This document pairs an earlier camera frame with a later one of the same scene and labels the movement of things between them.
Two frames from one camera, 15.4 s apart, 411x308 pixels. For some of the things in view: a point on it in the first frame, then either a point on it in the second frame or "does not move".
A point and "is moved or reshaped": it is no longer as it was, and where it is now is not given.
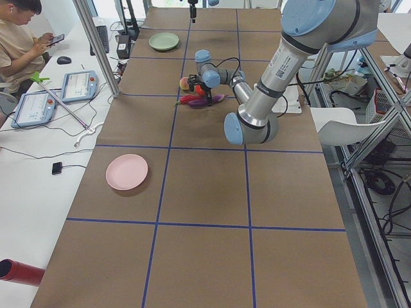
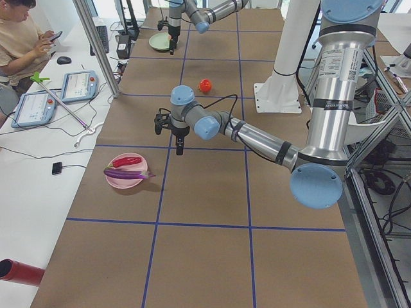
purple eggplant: [201, 102] -> [128, 174]
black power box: [123, 47] does not move
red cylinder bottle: [17, 272] does not move
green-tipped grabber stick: [37, 79] does not move
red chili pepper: [185, 99] is moved or reshaped
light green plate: [164, 40] does not move
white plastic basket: [379, 107] does not move
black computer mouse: [63, 60] does not move
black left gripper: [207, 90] -> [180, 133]
